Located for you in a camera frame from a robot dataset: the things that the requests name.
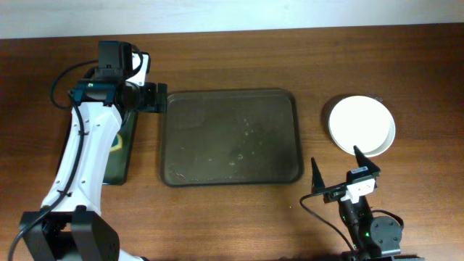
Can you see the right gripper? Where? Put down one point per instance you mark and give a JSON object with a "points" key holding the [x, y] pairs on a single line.
{"points": [[318, 185]]}

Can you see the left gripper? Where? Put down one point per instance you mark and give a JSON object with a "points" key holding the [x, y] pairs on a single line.
{"points": [[152, 104]]}

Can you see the white plate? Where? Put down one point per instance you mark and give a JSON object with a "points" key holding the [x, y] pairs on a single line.
{"points": [[362, 122]]}

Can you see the green and yellow sponge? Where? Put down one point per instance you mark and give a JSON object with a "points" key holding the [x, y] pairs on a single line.
{"points": [[117, 143]]}

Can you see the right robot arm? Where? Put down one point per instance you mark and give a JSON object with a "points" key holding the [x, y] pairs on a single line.
{"points": [[374, 234]]}

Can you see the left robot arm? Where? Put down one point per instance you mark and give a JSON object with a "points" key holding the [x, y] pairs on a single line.
{"points": [[69, 224]]}

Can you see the brown serving tray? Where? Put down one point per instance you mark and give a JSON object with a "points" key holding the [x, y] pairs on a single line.
{"points": [[214, 138]]}

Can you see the black rectangular water tray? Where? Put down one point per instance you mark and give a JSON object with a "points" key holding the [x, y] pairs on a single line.
{"points": [[121, 152]]}

